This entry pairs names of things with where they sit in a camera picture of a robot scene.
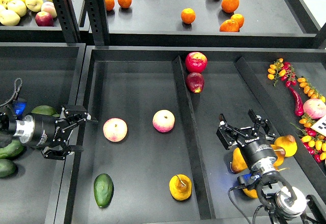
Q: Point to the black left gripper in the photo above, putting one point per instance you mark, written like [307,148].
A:
[52,134]

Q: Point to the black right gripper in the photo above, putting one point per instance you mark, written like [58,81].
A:
[253,142]

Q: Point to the dark green avocado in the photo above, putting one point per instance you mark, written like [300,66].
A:
[103,190]

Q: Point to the yellow pear with brown spot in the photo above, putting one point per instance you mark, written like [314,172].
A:
[180,187]

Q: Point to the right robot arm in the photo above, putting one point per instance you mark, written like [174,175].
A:
[277,196]

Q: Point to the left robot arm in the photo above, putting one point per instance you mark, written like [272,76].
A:
[11,124]

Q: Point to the green avocado upper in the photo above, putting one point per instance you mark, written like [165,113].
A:
[44,110]

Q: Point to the yellow pear left of gripper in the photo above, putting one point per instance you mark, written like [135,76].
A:
[238,163]

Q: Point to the yellow pear with stem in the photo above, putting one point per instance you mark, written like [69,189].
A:
[280,153]

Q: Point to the yellow pear far right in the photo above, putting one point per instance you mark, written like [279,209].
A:
[288,143]

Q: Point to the green avocado lower left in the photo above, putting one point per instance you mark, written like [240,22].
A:
[12,150]

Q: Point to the yellow pear bottom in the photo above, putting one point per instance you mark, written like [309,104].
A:
[250,193]

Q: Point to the green avocado bottom left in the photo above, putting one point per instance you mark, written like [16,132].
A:
[7,168]

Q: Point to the pink apple left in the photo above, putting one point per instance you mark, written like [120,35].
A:
[115,129]

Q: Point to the dark red apple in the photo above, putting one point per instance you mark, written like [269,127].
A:
[195,82]

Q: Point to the red chili pepper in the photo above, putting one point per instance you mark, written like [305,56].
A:
[298,104]

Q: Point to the black left tray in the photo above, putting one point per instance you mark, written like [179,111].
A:
[38,191]

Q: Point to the orange cherry tomato bunch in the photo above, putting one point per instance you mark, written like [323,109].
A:
[281,70]

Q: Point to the bright red apple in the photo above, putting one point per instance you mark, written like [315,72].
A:
[196,62]

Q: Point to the pink peach apple right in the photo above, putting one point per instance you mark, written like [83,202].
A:
[314,108]

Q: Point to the orange tomato vine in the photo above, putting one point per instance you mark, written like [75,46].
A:
[311,91]

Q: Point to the pink apple centre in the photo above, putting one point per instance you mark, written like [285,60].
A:
[163,121]

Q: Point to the mixed cherry tomato cluster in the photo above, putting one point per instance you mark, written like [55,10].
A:
[313,141]

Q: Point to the black divided tray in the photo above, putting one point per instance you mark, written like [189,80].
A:
[133,83]

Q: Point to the checkered marker tag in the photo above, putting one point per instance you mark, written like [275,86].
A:
[320,126]

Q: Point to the orange lower right front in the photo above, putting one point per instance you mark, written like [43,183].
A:
[229,25]

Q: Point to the orange lower right back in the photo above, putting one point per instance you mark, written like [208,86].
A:
[238,18]

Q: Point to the orange centre shelf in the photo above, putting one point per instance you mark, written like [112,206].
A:
[188,15]

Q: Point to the large orange top right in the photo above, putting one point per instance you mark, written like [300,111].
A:
[229,6]

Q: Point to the red apple on shelf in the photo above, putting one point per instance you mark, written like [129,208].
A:
[43,18]

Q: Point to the pink peach on shelf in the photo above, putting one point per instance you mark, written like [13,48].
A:
[49,8]

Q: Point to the pale yellow apple front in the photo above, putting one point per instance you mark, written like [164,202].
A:
[9,18]

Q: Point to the pale yellow apple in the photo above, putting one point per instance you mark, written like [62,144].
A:
[18,7]
[9,18]

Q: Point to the orange top left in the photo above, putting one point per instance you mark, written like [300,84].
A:
[124,4]

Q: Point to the pale yellow apple middle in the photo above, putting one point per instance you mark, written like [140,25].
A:
[18,7]

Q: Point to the orange behind post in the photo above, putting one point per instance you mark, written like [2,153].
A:
[109,4]

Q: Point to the black perforated shelf post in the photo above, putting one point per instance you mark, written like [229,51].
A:
[67,19]

